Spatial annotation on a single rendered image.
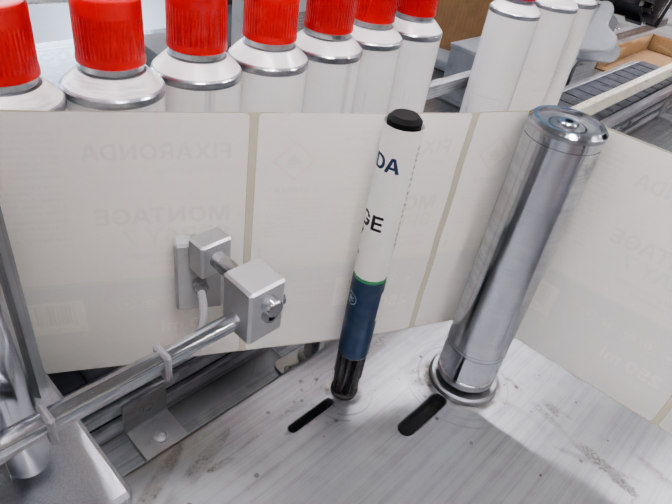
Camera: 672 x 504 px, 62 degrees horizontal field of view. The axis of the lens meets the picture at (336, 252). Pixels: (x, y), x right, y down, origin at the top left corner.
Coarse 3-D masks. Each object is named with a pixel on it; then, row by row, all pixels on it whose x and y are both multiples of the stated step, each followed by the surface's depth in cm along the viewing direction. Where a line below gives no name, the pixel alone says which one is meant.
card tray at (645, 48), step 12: (648, 36) 132; (660, 36) 133; (624, 48) 124; (636, 48) 130; (648, 48) 136; (660, 48) 134; (624, 60) 125; (636, 60) 127; (648, 60) 128; (660, 60) 129
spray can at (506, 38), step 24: (504, 0) 55; (528, 0) 55; (504, 24) 55; (528, 24) 55; (480, 48) 58; (504, 48) 57; (528, 48) 57; (480, 72) 59; (504, 72) 58; (480, 96) 60; (504, 96) 60
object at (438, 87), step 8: (664, 24) 104; (616, 32) 89; (624, 32) 91; (632, 32) 94; (640, 32) 96; (464, 72) 63; (440, 80) 60; (448, 80) 60; (456, 80) 61; (464, 80) 62; (432, 88) 58; (440, 88) 59; (448, 88) 61; (456, 88) 62; (432, 96) 59
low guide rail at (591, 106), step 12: (660, 72) 92; (624, 84) 84; (636, 84) 85; (648, 84) 90; (600, 96) 78; (612, 96) 79; (624, 96) 84; (576, 108) 73; (588, 108) 75; (600, 108) 78
